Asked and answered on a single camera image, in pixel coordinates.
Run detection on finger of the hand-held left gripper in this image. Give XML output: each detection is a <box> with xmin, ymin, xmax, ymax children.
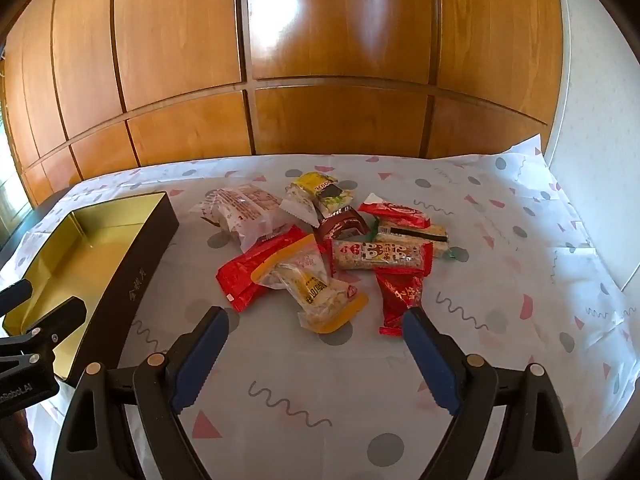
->
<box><xmin>0</xmin><ymin>280</ymin><xmax>33</xmax><ymax>317</ymax></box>
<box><xmin>0</xmin><ymin>296</ymin><xmax>88</xmax><ymax>376</ymax></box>

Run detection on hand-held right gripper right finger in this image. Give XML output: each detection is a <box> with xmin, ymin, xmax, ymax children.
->
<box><xmin>402</xmin><ymin>306</ymin><xmax>583</xmax><ymax>480</ymax></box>

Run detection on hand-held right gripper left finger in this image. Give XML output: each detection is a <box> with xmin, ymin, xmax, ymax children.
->
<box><xmin>50</xmin><ymin>306</ymin><xmax>230</xmax><ymax>480</ymax></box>

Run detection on shiny red snack packet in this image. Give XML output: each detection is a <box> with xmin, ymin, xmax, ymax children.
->
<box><xmin>374</xmin><ymin>267</ymin><xmax>426</xmax><ymax>341</ymax></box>

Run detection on large red snack packet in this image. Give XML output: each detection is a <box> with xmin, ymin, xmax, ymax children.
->
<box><xmin>216</xmin><ymin>225</ymin><xmax>308</xmax><ymax>313</ymax></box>

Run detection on black tin box gold interior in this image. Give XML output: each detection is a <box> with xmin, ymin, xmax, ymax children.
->
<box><xmin>2</xmin><ymin>191</ymin><xmax>180</xmax><ymax>388</ymax></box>

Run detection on rice bar packet red ends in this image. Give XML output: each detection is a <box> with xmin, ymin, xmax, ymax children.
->
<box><xmin>330</xmin><ymin>239</ymin><xmax>435</xmax><ymax>277</ymax></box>

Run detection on cracker packet green ends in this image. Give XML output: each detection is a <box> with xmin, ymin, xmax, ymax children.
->
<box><xmin>372</xmin><ymin>217</ymin><xmax>463</xmax><ymax>263</ymax></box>

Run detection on clear packet yellow edges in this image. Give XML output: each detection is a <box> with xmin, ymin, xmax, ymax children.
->
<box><xmin>250</xmin><ymin>234</ymin><xmax>370</xmax><ymax>335</ymax></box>

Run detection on red white snack packet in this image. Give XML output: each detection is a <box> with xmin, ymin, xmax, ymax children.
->
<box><xmin>359</xmin><ymin>193</ymin><xmax>431</xmax><ymax>231</ymax></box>

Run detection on clear bun packet red print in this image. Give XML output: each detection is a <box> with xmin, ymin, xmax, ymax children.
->
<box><xmin>192</xmin><ymin>183</ymin><xmax>283</xmax><ymax>253</ymax></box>

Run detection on brown snack packet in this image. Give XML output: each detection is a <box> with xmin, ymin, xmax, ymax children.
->
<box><xmin>315</xmin><ymin>210</ymin><xmax>371</xmax><ymax>242</ymax></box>

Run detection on white beige cake packet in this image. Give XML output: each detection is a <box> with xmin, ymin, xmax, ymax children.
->
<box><xmin>280</xmin><ymin>185</ymin><xmax>321</xmax><ymax>225</ymax></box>

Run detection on yellow snack packet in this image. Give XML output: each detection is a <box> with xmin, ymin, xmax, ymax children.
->
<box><xmin>290</xmin><ymin>172</ymin><xmax>357</xmax><ymax>211</ymax></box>

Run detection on patterned white tablecloth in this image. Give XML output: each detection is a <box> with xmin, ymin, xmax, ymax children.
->
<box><xmin>15</xmin><ymin>134</ymin><xmax>638</xmax><ymax>480</ymax></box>

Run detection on wooden panel wardrobe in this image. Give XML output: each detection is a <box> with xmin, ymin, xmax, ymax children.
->
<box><xmin>0</xmin><ymin>0</ymin><xmax>566</xmax><ymax>206</ymax></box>

